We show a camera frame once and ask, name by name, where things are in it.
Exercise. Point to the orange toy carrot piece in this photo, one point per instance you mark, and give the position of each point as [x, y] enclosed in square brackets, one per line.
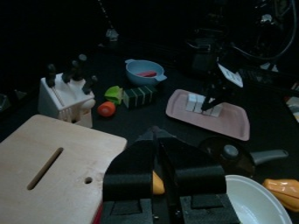
[105, 109]

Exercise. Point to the green toy pepper piece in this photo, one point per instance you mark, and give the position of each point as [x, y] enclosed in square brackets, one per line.
[113, 94]

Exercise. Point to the red toy piece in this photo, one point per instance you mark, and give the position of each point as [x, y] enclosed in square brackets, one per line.
[97, 215]

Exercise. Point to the light blue toy bowl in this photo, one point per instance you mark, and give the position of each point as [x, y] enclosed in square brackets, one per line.
[136, 76]

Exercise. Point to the green striped toy cucumber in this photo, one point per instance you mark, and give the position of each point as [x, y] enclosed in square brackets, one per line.
[137, 96]

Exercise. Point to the red salmon sushi piece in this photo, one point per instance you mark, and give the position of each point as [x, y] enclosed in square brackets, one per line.
[147, 73]

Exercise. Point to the pink plastic tray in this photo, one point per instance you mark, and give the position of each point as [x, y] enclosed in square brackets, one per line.
[230, 124]

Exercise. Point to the light wooden cutting board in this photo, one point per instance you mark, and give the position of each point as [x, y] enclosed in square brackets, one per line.
[57, 163]

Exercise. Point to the white toy knife block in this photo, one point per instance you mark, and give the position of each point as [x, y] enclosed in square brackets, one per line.
[64, 100]

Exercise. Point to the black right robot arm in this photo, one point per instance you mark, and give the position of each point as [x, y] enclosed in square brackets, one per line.
[210, 43]

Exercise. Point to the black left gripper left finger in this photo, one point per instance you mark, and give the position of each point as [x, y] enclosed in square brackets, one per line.
[129, 172]

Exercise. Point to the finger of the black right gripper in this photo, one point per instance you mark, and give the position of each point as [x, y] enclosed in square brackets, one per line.
[222, 97]
[208, 97]

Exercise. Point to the white round bowl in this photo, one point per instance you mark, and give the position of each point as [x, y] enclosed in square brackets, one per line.
[252, 204]

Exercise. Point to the white toy rice blocks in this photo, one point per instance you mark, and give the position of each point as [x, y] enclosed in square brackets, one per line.
[192, 102]

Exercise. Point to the white and red box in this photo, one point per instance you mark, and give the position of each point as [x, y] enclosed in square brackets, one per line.
[294, 105]

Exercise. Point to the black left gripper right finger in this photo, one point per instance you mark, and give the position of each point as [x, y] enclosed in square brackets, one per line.
[194, 172]

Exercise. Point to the yellow toy food piece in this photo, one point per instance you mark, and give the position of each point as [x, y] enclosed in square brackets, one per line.
[157, 184]

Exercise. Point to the orange toy food piece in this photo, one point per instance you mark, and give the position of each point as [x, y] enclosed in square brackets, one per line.
[284, 191]

